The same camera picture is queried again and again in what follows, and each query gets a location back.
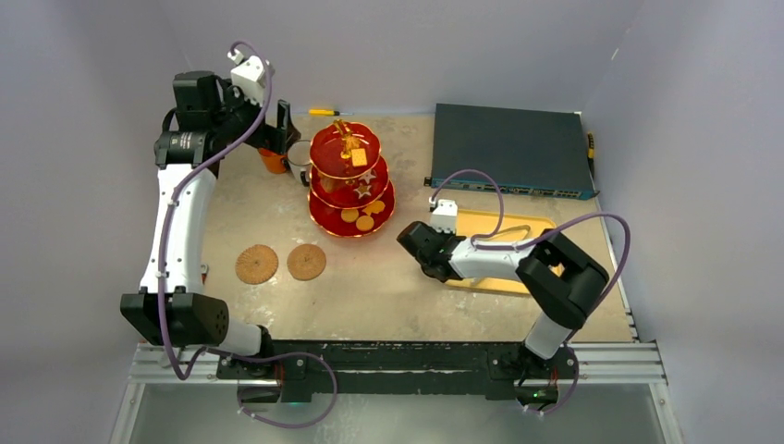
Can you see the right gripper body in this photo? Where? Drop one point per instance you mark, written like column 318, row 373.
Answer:
column 410, row 239

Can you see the chocolate star cookie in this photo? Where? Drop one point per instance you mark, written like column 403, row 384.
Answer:
column 364, row 191

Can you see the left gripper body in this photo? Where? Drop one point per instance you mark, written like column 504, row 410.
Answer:
column 241, row 112

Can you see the yellow serving tray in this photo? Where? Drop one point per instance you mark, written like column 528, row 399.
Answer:
column 472, row 222

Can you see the white-iced star cookie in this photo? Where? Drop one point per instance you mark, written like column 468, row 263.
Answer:
column 367, row 177

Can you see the white enamel mug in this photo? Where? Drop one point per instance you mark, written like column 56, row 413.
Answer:
column 299, row 161

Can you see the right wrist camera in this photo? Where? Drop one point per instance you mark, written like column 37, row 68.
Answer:
column 444, row 215

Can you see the dark network switch box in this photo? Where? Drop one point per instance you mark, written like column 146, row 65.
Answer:
column 526, row 152

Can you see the yellow black tool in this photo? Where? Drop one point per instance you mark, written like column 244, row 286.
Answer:
column 591, row 145

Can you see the orange fish-shaped cake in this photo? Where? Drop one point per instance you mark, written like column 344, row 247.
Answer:
column 375, row 207

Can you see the orange mug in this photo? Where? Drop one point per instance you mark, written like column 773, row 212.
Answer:
column 275, row 163

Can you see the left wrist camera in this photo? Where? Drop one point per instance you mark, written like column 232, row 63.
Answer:
column 251, row 75

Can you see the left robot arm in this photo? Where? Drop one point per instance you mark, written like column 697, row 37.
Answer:
column 212, row 116

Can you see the black base frame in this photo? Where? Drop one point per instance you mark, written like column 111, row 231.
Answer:
column 495, row 370

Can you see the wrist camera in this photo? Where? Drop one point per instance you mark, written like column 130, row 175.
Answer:
column 251, row 75
column 444, row 215

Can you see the round biscuit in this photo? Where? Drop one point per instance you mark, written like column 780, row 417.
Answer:
column 349, row 216
column 364, row 223

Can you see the metal white-tipped tongs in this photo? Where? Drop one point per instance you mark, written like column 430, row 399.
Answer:
column 513, row 234

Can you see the red three-tier cake stand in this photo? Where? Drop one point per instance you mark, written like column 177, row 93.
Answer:
column 333, row 178

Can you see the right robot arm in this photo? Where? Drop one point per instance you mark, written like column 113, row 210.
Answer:
column 566, row 282

